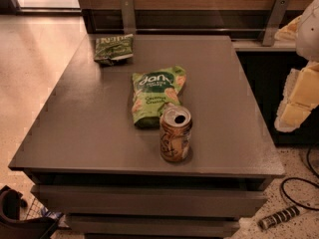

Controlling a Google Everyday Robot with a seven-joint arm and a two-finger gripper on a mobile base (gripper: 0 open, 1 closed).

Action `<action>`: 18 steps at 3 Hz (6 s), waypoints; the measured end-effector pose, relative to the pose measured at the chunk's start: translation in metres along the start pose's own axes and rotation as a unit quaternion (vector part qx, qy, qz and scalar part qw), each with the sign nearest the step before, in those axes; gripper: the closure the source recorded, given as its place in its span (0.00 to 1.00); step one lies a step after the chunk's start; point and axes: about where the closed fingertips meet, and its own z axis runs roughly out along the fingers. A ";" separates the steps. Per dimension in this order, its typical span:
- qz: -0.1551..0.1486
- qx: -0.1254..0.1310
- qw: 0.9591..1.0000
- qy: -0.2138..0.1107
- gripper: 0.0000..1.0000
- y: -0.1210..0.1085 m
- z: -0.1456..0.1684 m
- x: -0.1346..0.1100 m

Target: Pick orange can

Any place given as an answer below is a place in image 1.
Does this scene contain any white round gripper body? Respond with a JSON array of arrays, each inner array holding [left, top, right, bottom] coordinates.
[[296, 0, 319, 62]]

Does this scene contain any yellow white gripper finger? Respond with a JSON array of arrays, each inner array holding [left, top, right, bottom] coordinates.
[[274, 62, 319, 132], [275, 16, 301, 41]]

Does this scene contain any orange soda can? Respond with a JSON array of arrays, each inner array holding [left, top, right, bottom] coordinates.
[[159, 103, 192, 162]]

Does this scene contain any black white striped power strip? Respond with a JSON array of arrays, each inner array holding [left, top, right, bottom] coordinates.
[[257, 206, 300, 230]]

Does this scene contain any green coconut crunch snack bag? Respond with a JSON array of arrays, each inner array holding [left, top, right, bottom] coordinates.
[[132, 66, 186, 128]]

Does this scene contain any grey drawer cabinet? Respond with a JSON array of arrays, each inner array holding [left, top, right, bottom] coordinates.
[[10, 35, 284, 239]]

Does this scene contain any small dark green snack bag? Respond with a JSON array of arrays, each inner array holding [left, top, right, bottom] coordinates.
[[94, 34, 134, 66]]

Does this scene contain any lower grey drawer front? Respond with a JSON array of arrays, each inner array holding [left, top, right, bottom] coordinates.
[[66, 215, 239, 238]]

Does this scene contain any grey drawer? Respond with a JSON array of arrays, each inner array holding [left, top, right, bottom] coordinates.
[[31, 185, 266, 217], [66, 215, 239, 238]]

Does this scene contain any upper grey drawer front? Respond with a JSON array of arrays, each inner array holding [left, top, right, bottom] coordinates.
[[31, 185, 266, 217]]

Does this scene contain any right metal bracket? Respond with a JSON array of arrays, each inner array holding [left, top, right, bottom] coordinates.
[[261, 0, 290, 47]]

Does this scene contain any metal bracket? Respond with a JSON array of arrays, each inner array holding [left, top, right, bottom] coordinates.
[[261, 0, 290, 47], [120, 0, 137, 34]]

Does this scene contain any wooden wall counter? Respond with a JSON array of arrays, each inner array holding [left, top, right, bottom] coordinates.
[[78, 0, 312, 50]]

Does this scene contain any black cable on floor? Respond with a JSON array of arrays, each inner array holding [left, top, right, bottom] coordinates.
[[279, 144, 319, 212]]

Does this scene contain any left metal bracket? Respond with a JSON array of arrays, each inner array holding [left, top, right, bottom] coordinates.
[[120, 0, 137, 34]]

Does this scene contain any dark bin with wire basket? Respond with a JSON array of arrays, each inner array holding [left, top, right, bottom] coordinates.
[[0, 184, 64, 239]]

